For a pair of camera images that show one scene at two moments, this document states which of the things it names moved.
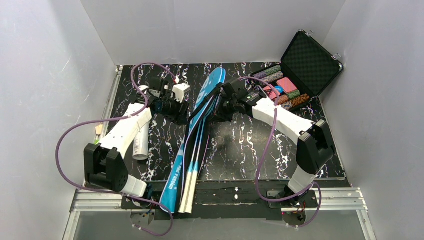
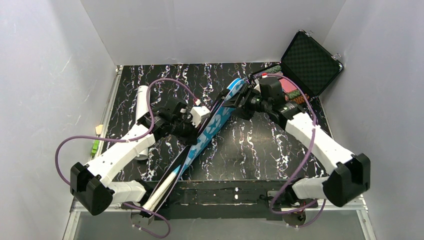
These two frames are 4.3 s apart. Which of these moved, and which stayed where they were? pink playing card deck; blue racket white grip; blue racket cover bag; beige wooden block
Moved: blue racket white grip; blue racket cover bag
Stayed: beige wooden block; pink playing card deck
